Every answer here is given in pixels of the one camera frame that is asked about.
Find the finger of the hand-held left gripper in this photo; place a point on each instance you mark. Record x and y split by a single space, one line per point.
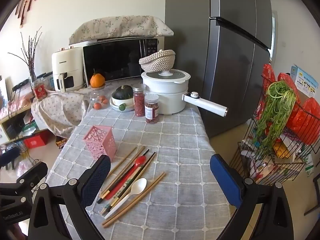
10 155
36 171

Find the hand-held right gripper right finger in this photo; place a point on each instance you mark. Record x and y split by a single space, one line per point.
225 182

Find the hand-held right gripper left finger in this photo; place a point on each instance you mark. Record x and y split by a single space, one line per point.
96 180

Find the black chopstick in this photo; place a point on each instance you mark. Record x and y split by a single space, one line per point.
101 198
145 165

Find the paper chopsticks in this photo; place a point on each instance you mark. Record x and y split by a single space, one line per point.
122 188

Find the wooden chopstick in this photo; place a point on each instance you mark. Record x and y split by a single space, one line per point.
125 169
150 185
125 160
130 205

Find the pink utensil holder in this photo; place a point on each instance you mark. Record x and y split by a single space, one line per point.
100 142

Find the white plastic spoon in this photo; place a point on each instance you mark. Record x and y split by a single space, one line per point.
140 185

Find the red spoon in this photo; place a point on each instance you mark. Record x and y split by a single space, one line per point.
141 160

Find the red box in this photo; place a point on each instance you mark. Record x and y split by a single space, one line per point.
36 140

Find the wooden shelf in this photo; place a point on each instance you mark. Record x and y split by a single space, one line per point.
15 113

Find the floral tablecloth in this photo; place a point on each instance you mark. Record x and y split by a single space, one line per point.
57 112

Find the yellow snack packet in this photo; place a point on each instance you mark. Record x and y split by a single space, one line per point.
282 150

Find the red label jar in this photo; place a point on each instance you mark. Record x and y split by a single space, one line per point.
40 91

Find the black power strip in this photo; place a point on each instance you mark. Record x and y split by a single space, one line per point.
20 83

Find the white bowl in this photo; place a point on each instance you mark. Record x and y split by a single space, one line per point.
115 105

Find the green lime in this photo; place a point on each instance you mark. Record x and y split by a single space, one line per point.
122 107

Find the green leafy vegetable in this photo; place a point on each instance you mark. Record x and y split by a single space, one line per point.
272 115

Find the glass jar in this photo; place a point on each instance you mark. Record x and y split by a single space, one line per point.
96 93

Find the tall jar of red berries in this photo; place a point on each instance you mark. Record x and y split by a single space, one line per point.
139 102

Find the jar of red dates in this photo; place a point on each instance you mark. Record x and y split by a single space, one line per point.
151 110

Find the green squash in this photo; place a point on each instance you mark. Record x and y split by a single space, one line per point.
122 92

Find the orange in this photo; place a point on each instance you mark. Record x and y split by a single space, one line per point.
97 80

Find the large red plastic bag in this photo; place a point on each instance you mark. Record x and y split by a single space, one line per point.
307 122

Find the vase of dried branches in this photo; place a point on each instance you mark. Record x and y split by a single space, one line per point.
31 55

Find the white electric pot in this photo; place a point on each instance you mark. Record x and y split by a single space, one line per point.
167 92

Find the grey refrigerator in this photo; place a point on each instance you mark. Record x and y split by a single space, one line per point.
225 67

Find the microwave oven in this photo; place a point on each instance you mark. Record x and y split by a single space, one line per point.
112 60

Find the blue and white box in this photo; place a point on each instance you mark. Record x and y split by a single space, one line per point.
306 80

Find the woven basket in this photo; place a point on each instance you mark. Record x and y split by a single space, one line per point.
157 60

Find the floral cloth cover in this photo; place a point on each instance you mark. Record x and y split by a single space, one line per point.
120 26

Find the red wall decoration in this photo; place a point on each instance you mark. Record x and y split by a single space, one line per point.
26 2

